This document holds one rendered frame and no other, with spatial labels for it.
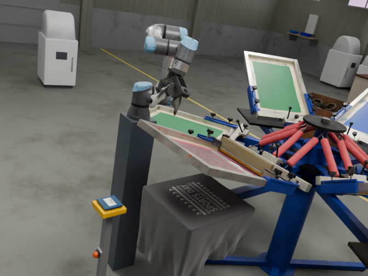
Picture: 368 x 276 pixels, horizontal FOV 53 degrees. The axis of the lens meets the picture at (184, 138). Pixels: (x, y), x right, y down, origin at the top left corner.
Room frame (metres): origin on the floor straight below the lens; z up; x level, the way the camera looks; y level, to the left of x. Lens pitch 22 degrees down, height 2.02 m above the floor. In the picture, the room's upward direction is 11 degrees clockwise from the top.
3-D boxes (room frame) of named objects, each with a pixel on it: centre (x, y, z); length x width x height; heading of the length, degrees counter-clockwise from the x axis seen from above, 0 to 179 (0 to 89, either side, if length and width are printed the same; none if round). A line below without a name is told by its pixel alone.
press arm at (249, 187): (2.15, -0.52, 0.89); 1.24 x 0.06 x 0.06; 132
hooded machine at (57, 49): (6.52, 2.53, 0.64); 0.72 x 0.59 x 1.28; 38
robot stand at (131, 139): (2.26, 0.32, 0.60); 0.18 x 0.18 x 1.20; 39
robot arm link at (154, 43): (1.93, 0.25, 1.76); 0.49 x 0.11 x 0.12; 11
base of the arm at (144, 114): (2.26, 0.32, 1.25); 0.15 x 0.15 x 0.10
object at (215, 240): (1.67, -0.29, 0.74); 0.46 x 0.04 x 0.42; 132
